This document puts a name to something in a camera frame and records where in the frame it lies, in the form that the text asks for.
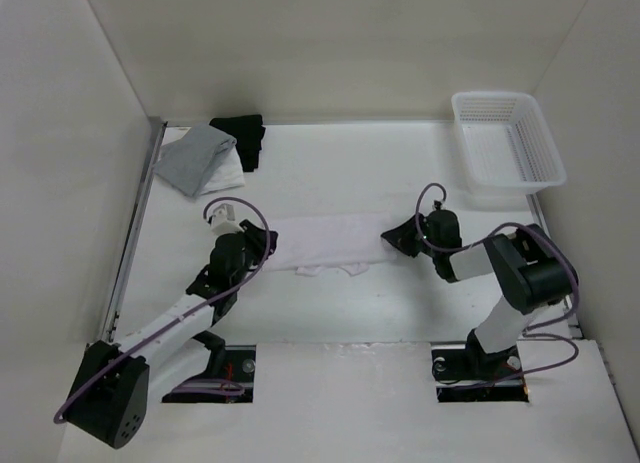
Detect white tank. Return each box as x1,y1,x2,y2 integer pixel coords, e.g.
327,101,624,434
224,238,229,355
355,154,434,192
264,213,396,276
200,149,245,196

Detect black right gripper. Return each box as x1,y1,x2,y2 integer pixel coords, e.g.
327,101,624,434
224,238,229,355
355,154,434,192
381,213,440,259

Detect black folded tank top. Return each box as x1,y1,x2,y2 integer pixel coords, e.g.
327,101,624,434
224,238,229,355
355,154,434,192
209,114,266,173

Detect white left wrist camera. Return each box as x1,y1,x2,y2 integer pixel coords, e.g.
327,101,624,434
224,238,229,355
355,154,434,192
205,203,241,237

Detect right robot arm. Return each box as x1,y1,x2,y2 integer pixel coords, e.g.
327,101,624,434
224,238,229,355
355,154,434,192
381,209,578,382

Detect white plastic mesh basket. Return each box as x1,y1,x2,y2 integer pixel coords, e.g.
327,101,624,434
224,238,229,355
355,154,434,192
451,91,567,198

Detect white folded tank top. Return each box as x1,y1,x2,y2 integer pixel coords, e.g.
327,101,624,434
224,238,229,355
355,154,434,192
200,149,245,196

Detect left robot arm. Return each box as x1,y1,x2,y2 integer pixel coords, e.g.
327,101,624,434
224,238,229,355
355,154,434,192
54,220,278,449

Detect grey folded tank top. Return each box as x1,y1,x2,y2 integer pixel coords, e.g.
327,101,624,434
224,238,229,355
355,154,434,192
154,124,237,199

